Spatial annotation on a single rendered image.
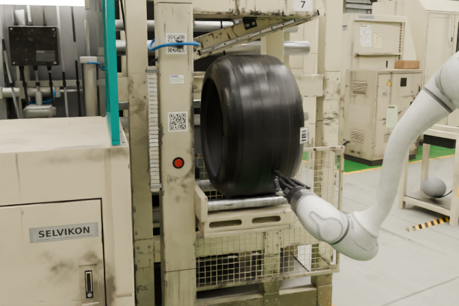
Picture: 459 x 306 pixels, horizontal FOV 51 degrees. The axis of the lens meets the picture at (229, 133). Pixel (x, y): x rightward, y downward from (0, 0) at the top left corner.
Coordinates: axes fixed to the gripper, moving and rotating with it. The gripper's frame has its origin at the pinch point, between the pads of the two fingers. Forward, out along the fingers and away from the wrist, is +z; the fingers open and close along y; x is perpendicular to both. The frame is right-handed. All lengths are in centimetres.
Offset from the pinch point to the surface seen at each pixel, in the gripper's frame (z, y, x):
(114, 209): -45, 59, -15
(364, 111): 387, -274, 84
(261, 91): 8.9, 5.0, -29.7
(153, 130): 26, 42, -12
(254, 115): 4.3, 9.0, -22.5
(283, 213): 8.4, -6.3, 19.2
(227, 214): 10.2, 16.3, 18.3
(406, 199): 203, -215, 121
